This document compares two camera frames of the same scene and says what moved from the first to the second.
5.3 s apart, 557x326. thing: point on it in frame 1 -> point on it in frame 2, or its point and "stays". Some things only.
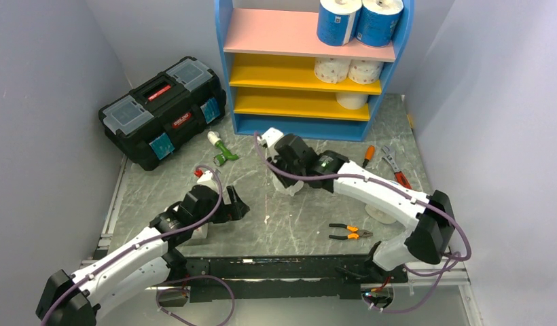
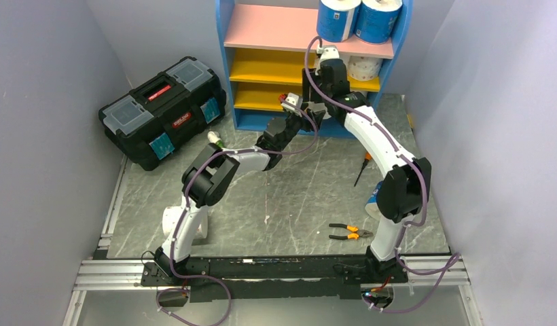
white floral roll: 365,71 stays
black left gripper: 226,212 -> 306,124
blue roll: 379,215 stays
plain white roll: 291,189 -> 318,106
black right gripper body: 278,159 -> 318,78
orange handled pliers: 356,233 stays
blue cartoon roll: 378,22 stays
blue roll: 337,21 stays
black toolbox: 148,124 stays
